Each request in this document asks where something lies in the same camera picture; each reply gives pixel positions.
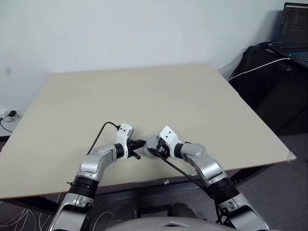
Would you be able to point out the white power strip with adapter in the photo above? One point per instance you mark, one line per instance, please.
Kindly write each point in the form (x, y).
(10, 115)

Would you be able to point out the black open laptop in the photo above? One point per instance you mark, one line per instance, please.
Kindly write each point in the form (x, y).
(294, 29)

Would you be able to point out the grey robot torso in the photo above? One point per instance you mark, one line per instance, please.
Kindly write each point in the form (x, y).
(144, 225)

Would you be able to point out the small white tape piece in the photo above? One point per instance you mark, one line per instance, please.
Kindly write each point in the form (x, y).
(165, 182)

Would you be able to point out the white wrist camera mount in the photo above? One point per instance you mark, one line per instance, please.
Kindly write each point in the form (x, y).
(169, 136)
(124, 134)

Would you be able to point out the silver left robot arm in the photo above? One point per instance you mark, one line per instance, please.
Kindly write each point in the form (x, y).
(93, 166)

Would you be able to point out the black side table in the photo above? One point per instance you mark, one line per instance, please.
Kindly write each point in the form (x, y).
(269, 96)

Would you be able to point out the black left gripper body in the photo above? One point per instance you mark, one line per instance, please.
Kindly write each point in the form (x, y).
(130, 144)

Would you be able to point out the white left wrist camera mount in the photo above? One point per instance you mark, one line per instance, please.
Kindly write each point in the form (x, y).
(124, 134)

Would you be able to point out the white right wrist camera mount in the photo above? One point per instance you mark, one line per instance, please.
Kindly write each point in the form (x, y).
(169, 136)

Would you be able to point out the black table frame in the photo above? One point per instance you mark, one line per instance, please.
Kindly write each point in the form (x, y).
(29, 204)

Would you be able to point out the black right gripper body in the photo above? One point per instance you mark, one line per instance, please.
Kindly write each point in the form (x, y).
(163, 150)

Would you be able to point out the grey round housing lid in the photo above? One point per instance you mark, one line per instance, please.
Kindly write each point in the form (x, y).
(151, 141)

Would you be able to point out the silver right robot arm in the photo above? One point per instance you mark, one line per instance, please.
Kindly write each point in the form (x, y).
(207, 163)

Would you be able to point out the clear tape table corner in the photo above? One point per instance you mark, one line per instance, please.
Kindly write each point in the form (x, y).
(292, 157)

